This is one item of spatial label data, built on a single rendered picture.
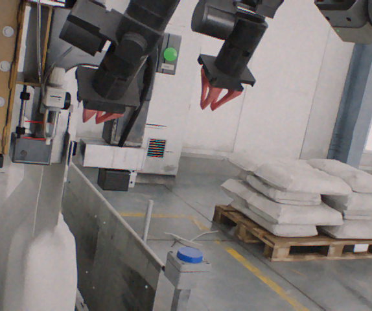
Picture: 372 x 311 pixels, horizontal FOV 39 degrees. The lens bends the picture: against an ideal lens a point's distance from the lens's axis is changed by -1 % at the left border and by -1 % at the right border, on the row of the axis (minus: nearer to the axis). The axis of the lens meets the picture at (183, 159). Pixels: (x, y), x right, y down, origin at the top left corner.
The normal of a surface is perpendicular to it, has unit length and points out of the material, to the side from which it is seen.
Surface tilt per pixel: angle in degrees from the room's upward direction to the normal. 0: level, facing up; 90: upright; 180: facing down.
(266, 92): 90
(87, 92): 44
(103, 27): 53
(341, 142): 90
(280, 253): 89
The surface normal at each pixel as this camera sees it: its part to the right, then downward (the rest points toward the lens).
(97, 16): 0.32, -0.40
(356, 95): -0.89, -0.08
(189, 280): 0.42, 0.26
